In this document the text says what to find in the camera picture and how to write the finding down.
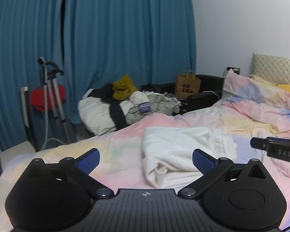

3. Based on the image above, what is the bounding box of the white zip-up sweatshirt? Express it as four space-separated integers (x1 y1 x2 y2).
141 127 237 191

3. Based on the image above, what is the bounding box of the pastel tie-dye duvet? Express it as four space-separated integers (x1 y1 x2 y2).
0 97 290 231

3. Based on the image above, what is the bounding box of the white puffy jacket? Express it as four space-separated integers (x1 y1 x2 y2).
78 89 136 136

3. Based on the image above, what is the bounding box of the pastel pillow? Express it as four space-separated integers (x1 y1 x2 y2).
223 70 290 119

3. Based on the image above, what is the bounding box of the quilted cream headboard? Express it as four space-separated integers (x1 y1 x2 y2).
252 53 290 84

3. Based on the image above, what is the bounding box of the black sofa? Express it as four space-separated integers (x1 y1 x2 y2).
140 74 224 115

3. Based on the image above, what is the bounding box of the black garment on pile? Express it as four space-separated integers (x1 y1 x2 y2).
87 83 128 130

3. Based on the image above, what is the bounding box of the grey crumpled garment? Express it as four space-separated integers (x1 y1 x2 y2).
126 92 181 125

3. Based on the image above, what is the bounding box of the red cloth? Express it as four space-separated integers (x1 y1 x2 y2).
30 85 66 112

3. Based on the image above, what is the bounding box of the brown paper bag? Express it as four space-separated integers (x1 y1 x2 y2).
175 70 201 98

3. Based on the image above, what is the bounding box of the mustard yellow garment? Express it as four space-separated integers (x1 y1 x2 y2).
112 74 138 101

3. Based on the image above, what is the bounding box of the silver tripod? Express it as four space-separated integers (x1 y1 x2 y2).
37 56 71 150

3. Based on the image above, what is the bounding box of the blue curtain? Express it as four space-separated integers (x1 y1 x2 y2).
0 0 196 150

